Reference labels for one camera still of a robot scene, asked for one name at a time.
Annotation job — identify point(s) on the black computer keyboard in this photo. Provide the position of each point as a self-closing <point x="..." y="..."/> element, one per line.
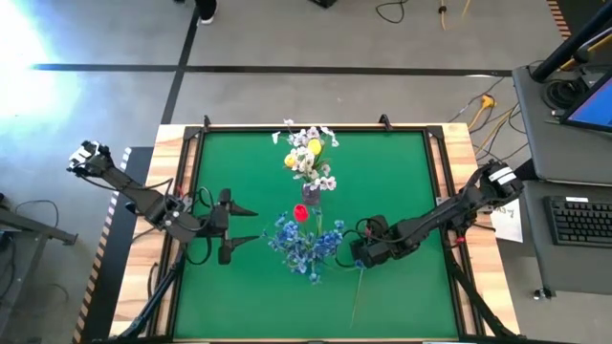
<point x="581" y="222"/>

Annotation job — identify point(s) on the black stand pole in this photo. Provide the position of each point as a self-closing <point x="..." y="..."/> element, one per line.
<point x="564" y="50"/>

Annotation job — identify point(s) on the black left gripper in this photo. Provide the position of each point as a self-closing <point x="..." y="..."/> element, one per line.
<point x="210" y="222"/>

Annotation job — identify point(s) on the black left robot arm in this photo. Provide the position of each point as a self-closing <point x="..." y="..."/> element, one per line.
<point x="143" y="200"/>

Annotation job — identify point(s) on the white paper sheet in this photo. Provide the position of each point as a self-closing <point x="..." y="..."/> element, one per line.
<point x="509" y="224"/>

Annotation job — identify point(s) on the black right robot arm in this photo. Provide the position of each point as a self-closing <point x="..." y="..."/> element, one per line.
<point x="454" y="210"/>

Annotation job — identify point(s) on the person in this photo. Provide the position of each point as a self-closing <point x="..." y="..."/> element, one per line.
<point x="206" y="9"/>

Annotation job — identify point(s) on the green table mat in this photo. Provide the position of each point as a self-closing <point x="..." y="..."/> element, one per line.
<point x="311" y="315"/>

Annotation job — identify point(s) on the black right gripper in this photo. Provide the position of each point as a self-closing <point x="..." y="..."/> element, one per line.
<point x="373" y="248"/>

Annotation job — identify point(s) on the blue artificial flower spray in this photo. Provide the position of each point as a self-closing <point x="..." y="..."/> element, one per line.
<point x="289" y="236"/>
<point x="327" y="243"/>

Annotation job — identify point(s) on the computer monitor with blue screen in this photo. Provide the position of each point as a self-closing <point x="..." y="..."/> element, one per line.
<point x="595" y="107"/>

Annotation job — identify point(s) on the striped hazard strip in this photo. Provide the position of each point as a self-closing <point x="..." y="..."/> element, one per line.
<point x="559" y="19"/>
<point x="93" y="286"/>

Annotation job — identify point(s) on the white artificial flower spray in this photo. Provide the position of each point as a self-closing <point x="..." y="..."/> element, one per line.
<point x="327" y="183"/>
<point x="300" y="138"/>

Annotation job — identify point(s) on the purple glass vase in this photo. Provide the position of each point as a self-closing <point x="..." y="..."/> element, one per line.
<point x="310" y="195"/>

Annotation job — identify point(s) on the black floor mat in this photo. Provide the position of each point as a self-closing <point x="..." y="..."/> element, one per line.
<point x="112" y="267"/>

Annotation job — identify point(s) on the grey desk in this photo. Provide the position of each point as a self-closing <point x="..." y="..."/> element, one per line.
<point x="545" y="124"/>

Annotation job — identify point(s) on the yellow artificial tulip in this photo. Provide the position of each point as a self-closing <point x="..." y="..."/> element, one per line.
<point x="314" y="145"/>
<point x="290" y="160"/>

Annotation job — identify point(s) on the red artificial tulip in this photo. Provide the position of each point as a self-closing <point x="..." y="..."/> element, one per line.
<point x="356" y="301"/>
<point x="301" y="212"/>

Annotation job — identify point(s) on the grey metal stand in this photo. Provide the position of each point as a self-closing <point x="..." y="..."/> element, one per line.
<point x="38" y="231"/>

